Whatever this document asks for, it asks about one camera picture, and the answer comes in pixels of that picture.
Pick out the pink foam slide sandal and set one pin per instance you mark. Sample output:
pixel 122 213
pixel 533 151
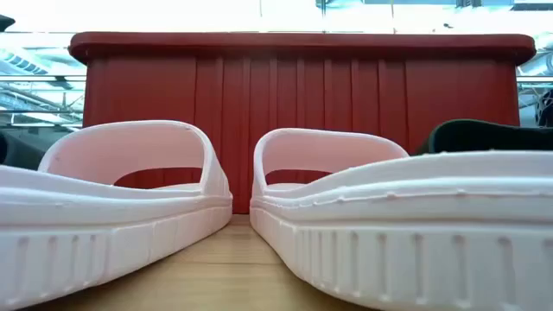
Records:
pixel 432 259
pixel 86 242

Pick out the black foam slide sandal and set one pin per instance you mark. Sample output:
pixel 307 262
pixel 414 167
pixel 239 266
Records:
pixel 21 151
pixel 484 136

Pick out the red plastic bin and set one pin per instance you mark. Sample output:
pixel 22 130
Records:
pixel 302 86

